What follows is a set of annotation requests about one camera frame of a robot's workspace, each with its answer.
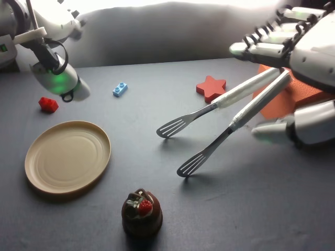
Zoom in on light blue toy brick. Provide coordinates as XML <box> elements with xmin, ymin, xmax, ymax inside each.
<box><xmin>112</xmin><ymin>82</ymin><xmax>129</xmax><ymax>98</ymax></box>

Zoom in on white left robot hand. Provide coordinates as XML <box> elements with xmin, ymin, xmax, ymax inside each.
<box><xmin>29</xmin><ymin>0</ymin><xmax>91</xmax><ymax>103</ymax></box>

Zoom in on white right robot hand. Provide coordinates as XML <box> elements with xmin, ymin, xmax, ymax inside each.
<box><xmin>229</xmin><ymin>4</ymin><xmax>335</xmax><ymax>149</ymax></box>

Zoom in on red toy brick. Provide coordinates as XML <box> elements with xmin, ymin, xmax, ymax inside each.
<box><xmin>38</xmin><ymin>96</ymin><xmax>59</xmax><ymax>113</ymax></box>

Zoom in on metal tongs with taped handles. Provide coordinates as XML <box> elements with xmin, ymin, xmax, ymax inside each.
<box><xmin>156</xmin><ymin>67</ymin><xmax>293</xmax><ymax>179</ymax></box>

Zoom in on grey table cloth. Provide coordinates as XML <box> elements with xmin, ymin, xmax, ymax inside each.
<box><xmin>0</xmin><ymin>57</ymin><xmax>335</xmax><ymax>251</ymax></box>

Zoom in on orange foam block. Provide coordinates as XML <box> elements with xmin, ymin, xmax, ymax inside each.
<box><xmin>252</xmin><ymin>64</ymin><xmax>335</xmax><ymax>121</ymax></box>

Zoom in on chocolate cupcake toy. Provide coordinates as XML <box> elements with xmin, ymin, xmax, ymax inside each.
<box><xmin>121</xmin><ymin>187</ymin><xmax>163</xmax><ymax>238</ymax></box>

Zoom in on red star block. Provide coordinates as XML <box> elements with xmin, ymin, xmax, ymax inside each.
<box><xmin>196</xmin><ymin>75</ymin><xmax>227</xmax><ymax>104</ymax></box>

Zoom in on white backdrop sheet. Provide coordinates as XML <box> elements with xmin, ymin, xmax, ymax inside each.
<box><xmin>70</xmin><ymin>0</ymin><xmax>288</xmax><ymax>69</ymax></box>

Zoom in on beige round plate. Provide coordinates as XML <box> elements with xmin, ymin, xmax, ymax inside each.
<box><xmin>25</xmin><ymin>120</ymin><xmax>112</xmax><ymax>196</ymax></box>

